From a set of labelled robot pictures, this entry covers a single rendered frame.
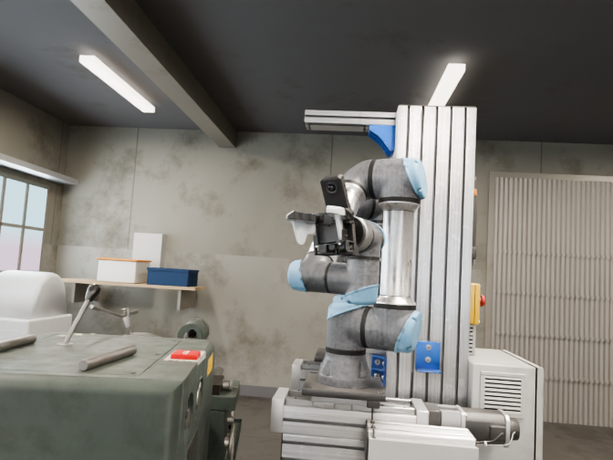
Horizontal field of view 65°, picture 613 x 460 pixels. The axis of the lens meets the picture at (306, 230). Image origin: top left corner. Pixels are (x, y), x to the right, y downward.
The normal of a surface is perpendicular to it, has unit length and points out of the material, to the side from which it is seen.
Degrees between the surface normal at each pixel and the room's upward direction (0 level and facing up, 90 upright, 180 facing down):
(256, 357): 90
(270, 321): 90
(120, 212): 90
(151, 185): 90
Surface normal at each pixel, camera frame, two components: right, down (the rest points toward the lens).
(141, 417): 0.07, -0.07
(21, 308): -0.07, -0.40
